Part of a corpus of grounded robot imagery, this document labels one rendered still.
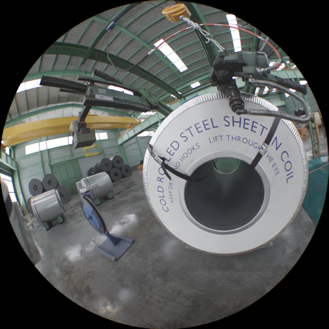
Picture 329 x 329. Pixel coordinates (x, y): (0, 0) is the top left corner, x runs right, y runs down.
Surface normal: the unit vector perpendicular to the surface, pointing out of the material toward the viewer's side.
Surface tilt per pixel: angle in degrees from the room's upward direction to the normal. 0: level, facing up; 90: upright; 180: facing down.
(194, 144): 90
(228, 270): 0
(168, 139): 90
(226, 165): 90
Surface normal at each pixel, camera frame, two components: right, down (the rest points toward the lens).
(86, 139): 0.81, -0.17
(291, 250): -0.30, -0.95
